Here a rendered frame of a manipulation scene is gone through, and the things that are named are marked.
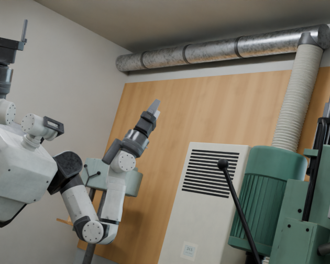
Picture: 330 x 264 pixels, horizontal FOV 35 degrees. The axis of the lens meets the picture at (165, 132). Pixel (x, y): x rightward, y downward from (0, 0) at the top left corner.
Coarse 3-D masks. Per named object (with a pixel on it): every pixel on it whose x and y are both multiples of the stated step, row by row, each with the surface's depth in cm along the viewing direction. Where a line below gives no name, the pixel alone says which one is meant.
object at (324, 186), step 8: (328, 152) 140; (320, 160) 140; (328, 160) 139; (320, 168) 140; (328, 168) 138; (320, 176) 139; (328, 176) 137; (320, 184) 138; (328, 184) 137; (320, 192) 138; (328, 192) 136; (312, 200) 138; (320, 200) 137; (328, 200) 135; (312, 208) 138; (320, 208) 136; (328, 208) 135; (312, 216) 137; (320, 216) 135; (320, 224) 135; (328, 224) 133; (328, 240) 132; (328, 256) 131
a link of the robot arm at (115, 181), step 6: (108, 168) 193; (108, 174) 192; (114, 174) 193; (120, 174) 194; (108, 180) 190; (114, 180) 192; (120, 180) 193; (108, 186) 187; (114, 186) 186; (120, 186) 186
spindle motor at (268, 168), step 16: (256, 160) 156; (272, 160) 153; (288, 160) 153; (304, 160) 156; (256, 176) 155; (272, 176) 152; (288, 176) 152; (304, 176) 158; (240, 192) 160; (256, 192) 153; (272, 192) 151; (256, 208) 152; (272, 208) 150; (240, 224) 153; (256, 224) 150; (272, 224) 150; (240, 240) 151; (256, 240) 149; (272, 240) 149
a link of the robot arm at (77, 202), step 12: (72, 192) 188; (84, 192) 190; (72, 204) 187; (84, 204) 187; (72, 216) 187; (84, 216) 185; (96, 216) 189; (84, 228) 181; (96, 228) 180; (84, 240) 181; (96, 240) 179
